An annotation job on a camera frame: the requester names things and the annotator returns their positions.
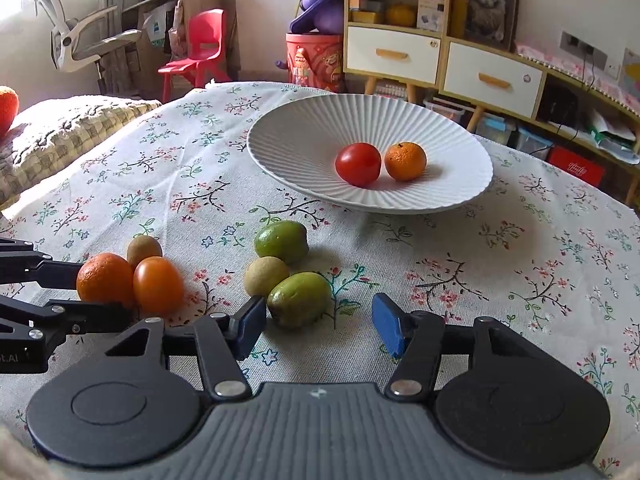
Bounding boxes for clear storage box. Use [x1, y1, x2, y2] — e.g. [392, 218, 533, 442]
[474, 111, 517, 147]
[513, 125, 555, 156]

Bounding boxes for red plastic chair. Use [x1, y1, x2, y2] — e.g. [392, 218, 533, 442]
[157, 8, 233, 104]

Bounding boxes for pile of papers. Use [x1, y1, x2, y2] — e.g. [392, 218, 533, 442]
[585, 109, 640, 165]

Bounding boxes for framed picture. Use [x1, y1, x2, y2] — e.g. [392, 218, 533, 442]
[457, 0, 522, 51]

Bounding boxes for red tomato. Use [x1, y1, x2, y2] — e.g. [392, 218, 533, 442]
[334, 142, 383, 188]

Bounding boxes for orange-red tomato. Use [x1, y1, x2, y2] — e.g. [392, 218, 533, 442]
[132, 256, 185, 317]

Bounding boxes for black cable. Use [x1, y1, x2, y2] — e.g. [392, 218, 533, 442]
[527, 49, 608, 157]

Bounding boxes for checkered beige cushion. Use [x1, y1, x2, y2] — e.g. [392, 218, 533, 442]
[0, 94, 164, 211]

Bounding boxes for orange plush toy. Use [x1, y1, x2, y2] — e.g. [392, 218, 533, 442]
[0, 85, 20, 137]

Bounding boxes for green jujube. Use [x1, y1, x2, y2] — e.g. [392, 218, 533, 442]
[253, 220, 309, 266]
[266, 271, 333, 330]

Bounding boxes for yellow pumpkin ornament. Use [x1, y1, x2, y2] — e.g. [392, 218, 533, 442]
[384, 3, 419, 28]

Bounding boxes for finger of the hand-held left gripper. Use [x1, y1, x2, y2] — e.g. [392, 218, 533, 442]
[0, 295, 137, 339]
[0, 237, 84, 287]

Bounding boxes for small mandarin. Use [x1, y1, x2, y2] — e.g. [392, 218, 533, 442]
[384, 141, 428, 182]

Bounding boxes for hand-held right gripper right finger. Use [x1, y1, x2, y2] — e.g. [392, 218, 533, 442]
[371, 292, 534, 401]

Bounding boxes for red box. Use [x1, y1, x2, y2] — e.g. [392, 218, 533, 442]
[546, 145, 607, 189]

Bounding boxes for wall socket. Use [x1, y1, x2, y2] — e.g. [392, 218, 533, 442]
[558, 29, 609, 64]

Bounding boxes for white drawer with wooden handle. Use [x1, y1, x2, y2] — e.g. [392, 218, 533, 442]
[346, 25, 442, 86]
[443, 41, 546, 108]

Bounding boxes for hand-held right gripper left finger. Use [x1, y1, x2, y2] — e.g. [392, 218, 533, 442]
[103, 296, 268, 401]

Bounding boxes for orange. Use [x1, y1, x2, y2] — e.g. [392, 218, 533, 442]
[76, 252, 136, 309]

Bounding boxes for purple toy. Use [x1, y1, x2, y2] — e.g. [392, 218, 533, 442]
[289, 0, 346, 36]

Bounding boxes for red printed bin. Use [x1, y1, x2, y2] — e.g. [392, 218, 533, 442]
[285, 31, 346, 93]

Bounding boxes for pink lace cloth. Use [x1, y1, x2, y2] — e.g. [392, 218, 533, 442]
[515, 42, 640, 117]

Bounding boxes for black device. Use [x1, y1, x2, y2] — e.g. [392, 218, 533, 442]
[537, 81, 583, 127]

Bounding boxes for yellow box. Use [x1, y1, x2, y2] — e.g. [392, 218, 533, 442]
[348, 8, 385, 25]

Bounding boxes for brown kiwi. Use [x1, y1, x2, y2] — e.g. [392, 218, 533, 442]
[126, 234, 164, 268]
[243, 256, 290, 297]

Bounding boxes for white ribbed plate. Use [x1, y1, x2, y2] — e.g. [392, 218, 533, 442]
[246, 93, 494, 215]

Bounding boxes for white carton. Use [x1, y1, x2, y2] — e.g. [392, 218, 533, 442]
[416, 0, 446, 32]

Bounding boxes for white office chair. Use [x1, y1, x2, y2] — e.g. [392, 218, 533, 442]
[34, 0, 143, 95]

